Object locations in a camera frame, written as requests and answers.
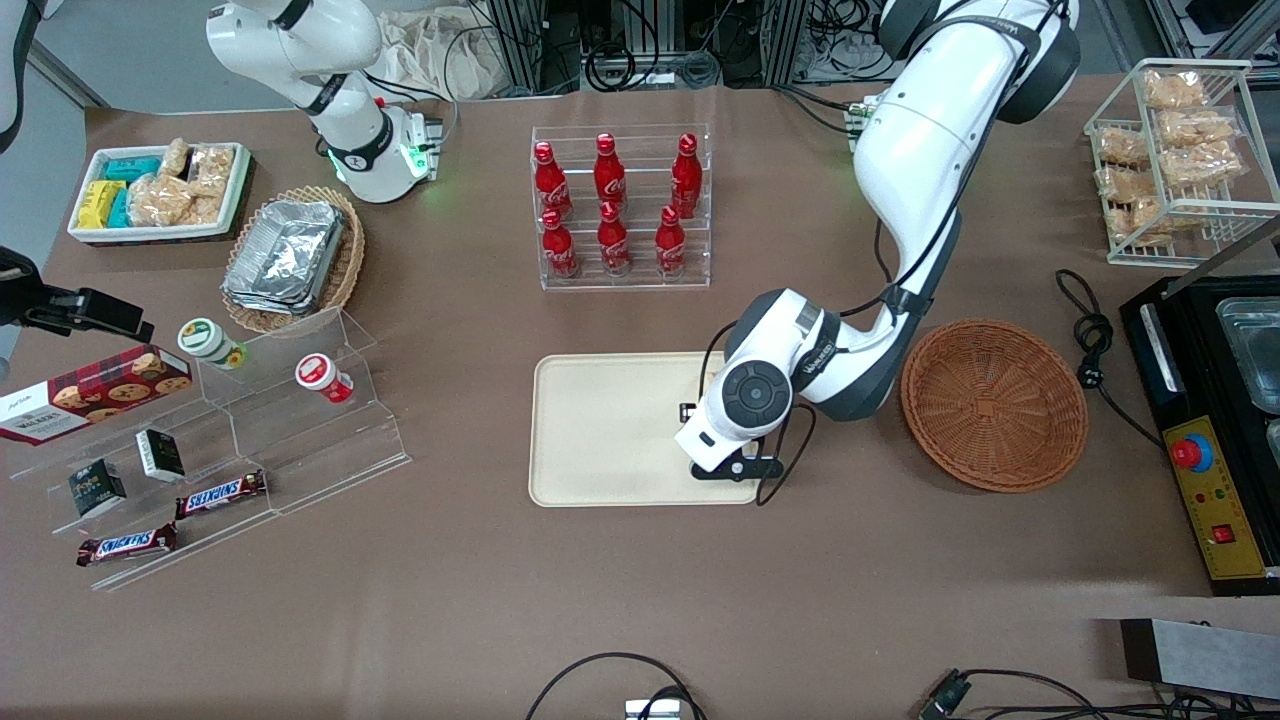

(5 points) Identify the light oval wicker basket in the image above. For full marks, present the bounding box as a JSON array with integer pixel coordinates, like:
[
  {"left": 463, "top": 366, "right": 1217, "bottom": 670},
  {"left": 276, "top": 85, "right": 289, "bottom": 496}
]
[{"left": 221, "top": 185, "right": 367, "bottom": 335}]

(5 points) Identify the white wire rack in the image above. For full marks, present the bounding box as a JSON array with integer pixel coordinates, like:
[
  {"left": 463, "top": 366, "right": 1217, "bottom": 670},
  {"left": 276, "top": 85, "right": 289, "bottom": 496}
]
[{"left": 1084, "top": 57, "right": 1280, "bottom": 267}]

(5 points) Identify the steel pan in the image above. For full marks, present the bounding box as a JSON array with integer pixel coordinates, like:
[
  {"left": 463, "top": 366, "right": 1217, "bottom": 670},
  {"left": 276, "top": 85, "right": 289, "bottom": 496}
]
[{"left": 1214, "top": 296, "right": 1280, "bottom": 413}]

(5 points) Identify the black power cable with plug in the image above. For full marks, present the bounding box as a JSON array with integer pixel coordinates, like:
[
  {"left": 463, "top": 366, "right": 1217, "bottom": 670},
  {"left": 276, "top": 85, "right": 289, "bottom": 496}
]
[{"left": 1056, "top": 268, "right": 1167, "bottom": 448}]

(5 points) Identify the beige cloth bag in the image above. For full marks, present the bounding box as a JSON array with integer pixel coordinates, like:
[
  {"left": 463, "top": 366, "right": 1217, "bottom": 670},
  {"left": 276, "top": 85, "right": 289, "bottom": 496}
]
[{"left": 378, "top": 8, "right": 513, "bottom": 102}]

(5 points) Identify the green lid yogurt cup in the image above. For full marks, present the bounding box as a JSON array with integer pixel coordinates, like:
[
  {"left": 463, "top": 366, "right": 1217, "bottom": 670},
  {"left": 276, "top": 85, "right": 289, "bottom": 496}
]
[{"left": 177, "top": 317, "right": 249, "bottom": 372}]

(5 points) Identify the coiled black cable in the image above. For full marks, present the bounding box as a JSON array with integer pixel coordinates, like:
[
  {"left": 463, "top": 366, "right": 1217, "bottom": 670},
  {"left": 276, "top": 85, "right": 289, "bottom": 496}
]
[{"left": 583, "top": 42, "right": 638, "bottom": 93}]

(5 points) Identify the brown round wicker basket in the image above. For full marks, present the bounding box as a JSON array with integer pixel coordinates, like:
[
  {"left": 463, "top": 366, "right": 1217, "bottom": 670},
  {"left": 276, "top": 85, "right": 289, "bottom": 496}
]
[{"left": 900, "top": 318, "right": 1089, "bottom": 493}]

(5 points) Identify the grey metal rod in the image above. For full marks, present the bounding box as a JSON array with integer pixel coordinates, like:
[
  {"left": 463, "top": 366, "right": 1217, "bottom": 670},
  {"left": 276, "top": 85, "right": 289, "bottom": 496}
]
[{"left": 1163, "top": 214, "right": 1280, "bottom": 301}]

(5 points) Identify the clear bag of fried snacks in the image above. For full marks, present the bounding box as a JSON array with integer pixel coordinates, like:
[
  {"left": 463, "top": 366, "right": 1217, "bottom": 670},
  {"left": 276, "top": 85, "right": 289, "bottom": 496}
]
[
  {"left": 1098, "top": 128, "right": 1153, "bottom": 169},
  {"left": 1157, "top": 108, "right": 1239, "bottom": 149},
  {"left": 1142, "top": 68, "right": 1209, "bottom": 111},
  {"left": 1118, "top": 198, "right": 1179, "bottom": 246},
  {"left": 1098, "top": 165, "right": 1161, "bottom": 206},
  {"left": 1160, "top": 142, "right": 1249, "bottom": 189}
]

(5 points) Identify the brown chocolate bar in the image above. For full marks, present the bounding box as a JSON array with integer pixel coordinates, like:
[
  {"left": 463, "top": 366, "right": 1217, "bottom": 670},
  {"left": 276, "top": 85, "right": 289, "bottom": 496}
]
[
  {"left": 175, "top": 469, "right": 269, "bottom": 521},
  {"left": 76, "top": 522, "right": 179, "bottom": 569}
]

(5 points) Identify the white rectangular snack bin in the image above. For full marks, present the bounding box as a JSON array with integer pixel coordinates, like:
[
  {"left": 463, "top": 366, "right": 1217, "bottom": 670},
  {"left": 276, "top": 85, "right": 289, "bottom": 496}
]
[{"left": 67, "top": 142, "right": 252, "bottom": 246}]

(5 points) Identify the aluminium frame post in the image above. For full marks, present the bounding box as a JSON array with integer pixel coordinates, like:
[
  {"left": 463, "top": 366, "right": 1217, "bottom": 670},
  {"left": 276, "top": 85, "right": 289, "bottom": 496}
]
[
  {"left": 762, "top": 0, "right": 809, "bottom": 87},
  {"left": 488, "top": 0, "right": 547, "bottom": 97}
]

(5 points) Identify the clear acrylic stepped stand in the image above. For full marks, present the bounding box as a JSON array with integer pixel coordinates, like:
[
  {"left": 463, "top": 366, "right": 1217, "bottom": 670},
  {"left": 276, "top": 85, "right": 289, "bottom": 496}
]
[{"left": 8, "top": 308, "right": 412, "bottom": 593}]

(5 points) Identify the red lid yogurt cup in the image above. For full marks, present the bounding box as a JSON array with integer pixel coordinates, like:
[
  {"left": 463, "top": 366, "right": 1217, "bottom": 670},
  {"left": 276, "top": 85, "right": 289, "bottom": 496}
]
[{"left": 294, "top": 352, "right": 355, "bottom": 405}]

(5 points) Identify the small black box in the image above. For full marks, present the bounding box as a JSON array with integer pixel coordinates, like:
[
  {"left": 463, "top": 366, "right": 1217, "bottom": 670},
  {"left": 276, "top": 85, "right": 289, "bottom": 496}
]
[
  {"left": 67, "top": 458, "right": 129, "bottom": 519},
  {"left": 135, "top": 428, "right": 187, "bottom": 484}
]

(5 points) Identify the grey flat bar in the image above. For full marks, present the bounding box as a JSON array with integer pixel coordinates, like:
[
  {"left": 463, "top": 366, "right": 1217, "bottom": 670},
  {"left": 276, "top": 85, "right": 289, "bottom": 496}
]
[{"left": 1119, "top": 617, "right": 1280, "bottom": 702}]

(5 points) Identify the yellow snack packet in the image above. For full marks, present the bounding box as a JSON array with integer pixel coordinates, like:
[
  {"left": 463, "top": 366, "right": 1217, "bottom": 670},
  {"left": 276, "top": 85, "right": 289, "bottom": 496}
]
[{"left": 77, "top": 180, "right": 127, "bottom": 230}]

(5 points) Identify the black looped cable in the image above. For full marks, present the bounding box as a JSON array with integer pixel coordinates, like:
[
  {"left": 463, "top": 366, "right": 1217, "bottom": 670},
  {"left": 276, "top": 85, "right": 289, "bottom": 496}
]
[{"left": 524, "top": 651, "right": 709, "bottom": 720}]

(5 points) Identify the black connector with cable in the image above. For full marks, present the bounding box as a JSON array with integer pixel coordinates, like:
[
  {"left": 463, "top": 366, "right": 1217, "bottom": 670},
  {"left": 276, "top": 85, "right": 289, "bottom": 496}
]
[{"left": 917, "top": 668, "right": 1280, "bottom": 720}]

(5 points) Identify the yellow control panel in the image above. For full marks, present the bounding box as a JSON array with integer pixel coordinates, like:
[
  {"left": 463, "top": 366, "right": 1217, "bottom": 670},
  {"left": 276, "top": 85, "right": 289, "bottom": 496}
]
[{"left": 1163, "top": 415, "right": 1272, "bottom": 583}]

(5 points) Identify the clear acrylic bottle rack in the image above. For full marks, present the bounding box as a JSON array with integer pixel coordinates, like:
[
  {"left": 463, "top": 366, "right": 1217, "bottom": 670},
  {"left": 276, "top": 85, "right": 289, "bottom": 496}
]
[{"left": 530, "top": 124, "right": 712, "bottom": 292}]

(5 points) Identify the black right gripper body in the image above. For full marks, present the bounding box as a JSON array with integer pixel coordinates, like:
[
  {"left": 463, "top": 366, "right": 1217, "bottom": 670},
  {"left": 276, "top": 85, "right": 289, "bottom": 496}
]
[{"left": 0, "top": 245, "right": 47, "bottom": 331}]

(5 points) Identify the stack of foil containers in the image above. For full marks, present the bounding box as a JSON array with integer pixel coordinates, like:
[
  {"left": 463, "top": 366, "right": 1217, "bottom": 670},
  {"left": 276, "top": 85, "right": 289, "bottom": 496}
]
[{"left": 222, "top": 199, "right": 348, "bottom": 317}]

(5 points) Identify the red tartan cookie box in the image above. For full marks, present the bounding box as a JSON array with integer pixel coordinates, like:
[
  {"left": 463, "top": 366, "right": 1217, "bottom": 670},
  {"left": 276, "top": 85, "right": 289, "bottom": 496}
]
[{"left": 0, "top": 345, "right": 194, "bottom": 447}]

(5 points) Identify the black food warmer appliance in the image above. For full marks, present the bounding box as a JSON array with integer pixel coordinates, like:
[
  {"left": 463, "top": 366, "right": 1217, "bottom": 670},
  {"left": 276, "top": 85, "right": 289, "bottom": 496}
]
[{"left": 1119, "top": 270, "right": 1280, "bottom": 598}]

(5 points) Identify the red cola bottle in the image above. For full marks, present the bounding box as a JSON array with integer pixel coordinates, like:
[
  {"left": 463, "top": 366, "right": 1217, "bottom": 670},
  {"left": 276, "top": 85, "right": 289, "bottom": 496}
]
[
  {"left": 597, "top": 201, "right": 633, "bottom": 277},
  {"left": 671, "top": 133, "right": 703, "bottom": 220},
  {"left": 594, "top": 133, "right": 628, "bottom": 209},
  {"left": 541, "top": 207, "right": 581, "bottom": 280},
  {"left": 655, "top": 205, "right": 689, "bottom": 277},
  {"left": 533, "top": 141, "right": 574, "bottom": 223}
]

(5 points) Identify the beige rectangular serving tray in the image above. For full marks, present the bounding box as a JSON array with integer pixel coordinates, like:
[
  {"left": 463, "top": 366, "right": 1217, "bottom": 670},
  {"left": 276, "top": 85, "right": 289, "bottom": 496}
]
[{"left": 528, "top": 350, "right": 763, "bottom": 508}]

